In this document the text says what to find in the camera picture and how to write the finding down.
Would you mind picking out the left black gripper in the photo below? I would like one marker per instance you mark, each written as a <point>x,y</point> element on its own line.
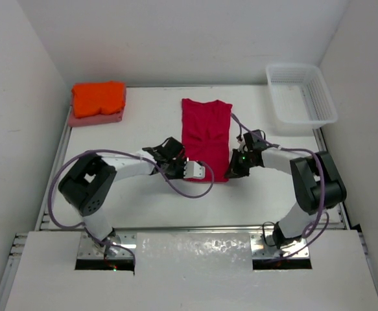
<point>178,164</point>

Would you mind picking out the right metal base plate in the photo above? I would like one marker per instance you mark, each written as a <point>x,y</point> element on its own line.
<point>263,248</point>

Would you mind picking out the orange t shirt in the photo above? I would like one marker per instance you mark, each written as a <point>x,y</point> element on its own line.
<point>98,98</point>

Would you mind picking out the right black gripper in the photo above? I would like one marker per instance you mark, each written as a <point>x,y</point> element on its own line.
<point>237,165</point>

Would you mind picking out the white plastic basket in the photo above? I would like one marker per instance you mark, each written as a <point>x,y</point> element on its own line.
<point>300,98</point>

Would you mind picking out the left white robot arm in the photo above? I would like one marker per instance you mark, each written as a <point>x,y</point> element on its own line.
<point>88,182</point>

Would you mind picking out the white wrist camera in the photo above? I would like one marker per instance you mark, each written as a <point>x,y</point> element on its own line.
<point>194,170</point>
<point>242,149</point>

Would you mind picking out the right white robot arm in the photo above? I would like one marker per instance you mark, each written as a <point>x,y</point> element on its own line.
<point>317,183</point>

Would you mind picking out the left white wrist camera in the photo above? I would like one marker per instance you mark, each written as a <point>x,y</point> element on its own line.
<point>194,170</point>

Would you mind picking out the magenta t shirt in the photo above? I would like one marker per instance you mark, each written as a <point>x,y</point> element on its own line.
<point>206,135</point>

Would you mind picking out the white foam front board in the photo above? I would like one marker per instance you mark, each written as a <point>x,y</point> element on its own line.
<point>182,271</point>

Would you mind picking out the salmon pink t shirt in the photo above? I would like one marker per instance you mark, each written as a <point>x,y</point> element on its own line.
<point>94,120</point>

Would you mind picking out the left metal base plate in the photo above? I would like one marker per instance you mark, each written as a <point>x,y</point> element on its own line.
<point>119,247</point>

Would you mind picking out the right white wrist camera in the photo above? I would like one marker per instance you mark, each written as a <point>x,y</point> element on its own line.
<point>242,149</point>

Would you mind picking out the metal base plate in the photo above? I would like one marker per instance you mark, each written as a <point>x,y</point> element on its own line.
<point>119,247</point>
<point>263,248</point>

